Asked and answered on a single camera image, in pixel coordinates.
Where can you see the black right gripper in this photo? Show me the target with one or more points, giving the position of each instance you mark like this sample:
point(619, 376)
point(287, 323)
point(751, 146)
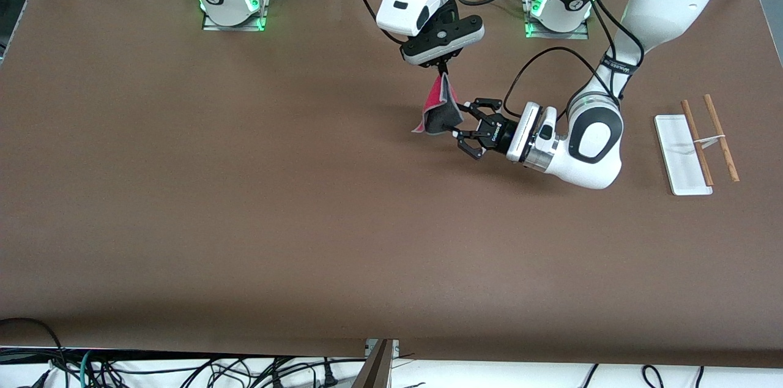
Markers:
point(442, 70)

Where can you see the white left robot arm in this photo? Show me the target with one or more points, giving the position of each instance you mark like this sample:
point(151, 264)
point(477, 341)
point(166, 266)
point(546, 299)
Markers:
point(593, 143)

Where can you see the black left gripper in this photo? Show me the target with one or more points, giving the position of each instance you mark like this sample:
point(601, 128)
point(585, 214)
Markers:
point(498, 133)

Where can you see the white towel rack wooden bars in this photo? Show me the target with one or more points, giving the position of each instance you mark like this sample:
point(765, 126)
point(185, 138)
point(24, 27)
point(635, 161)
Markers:
point(682, 155)

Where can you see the brown table cover sheet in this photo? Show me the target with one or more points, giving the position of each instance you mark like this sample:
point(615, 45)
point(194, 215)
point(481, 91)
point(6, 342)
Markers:
point(306, 204)

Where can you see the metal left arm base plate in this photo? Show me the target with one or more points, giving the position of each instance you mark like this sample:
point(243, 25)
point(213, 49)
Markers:
point(556, 35)

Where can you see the pink and grey towel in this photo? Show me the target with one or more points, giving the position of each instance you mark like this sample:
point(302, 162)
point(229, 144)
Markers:
point(437, 112)

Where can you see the aluminium frame bar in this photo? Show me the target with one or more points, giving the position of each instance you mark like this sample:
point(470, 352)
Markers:
point(376, 369)

